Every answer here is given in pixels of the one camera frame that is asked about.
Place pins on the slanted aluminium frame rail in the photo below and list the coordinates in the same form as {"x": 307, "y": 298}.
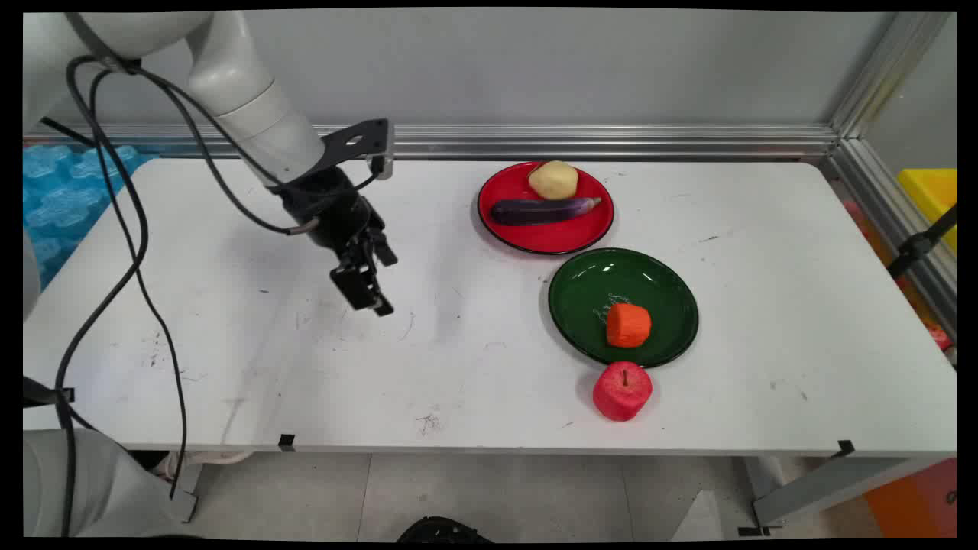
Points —
{"x": 894, "y": 214}

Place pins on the small black table clip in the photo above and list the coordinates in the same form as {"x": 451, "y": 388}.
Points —
{"x": 845, "y": 448}
{"x": 286, "y": 441}

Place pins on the black round object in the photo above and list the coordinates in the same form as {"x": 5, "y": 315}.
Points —
{"x": 443, "y": 531}

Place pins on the red round plate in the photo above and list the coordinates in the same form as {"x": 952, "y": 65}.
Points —
{"x": 546, "y": 233}

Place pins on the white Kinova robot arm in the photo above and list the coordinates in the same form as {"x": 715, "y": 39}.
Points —
{"x": 229, "y": 76}

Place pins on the upright aluminium frame post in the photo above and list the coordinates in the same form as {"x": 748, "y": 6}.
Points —
{"x": 886, "y": 76}

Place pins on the orange carrot chunk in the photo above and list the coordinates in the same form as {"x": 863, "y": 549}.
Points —
{"x": 628, "y": 325}

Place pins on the yellow potato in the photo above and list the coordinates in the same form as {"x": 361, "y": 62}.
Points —
{"x": 553, "y": 180}

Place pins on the orange box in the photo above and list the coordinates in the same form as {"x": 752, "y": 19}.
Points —
{"x": 917, "y": 500}

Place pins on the purple eggplant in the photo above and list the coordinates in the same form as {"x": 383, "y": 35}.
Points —
{"x": 539, "y": 211}

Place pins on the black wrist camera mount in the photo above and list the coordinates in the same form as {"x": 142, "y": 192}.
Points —
{"x": 359, "y": 141}

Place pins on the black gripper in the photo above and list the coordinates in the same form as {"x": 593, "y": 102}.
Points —
{"x": 328, "y": 210}

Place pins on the red apple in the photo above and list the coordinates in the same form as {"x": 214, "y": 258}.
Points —
{"x": 622, "y": 393}

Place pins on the green round plate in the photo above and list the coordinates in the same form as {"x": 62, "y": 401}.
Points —
{"x": 657, "y": 294}

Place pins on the yellow plastic bin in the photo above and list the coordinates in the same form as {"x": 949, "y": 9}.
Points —
{"x": 932, "y": 195}

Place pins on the black stand bar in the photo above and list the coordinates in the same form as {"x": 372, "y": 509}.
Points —
{"x": 917, "y": 246}

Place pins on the horizontal aluminium frame rail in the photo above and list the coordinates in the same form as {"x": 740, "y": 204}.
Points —
{"x": 573, "y": 141}

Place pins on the grey table leg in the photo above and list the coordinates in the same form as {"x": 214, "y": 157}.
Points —
{"x": 825, "y": 489}

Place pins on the red item behind rail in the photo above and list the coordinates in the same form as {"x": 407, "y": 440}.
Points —
{"x": 936, "y": 332}

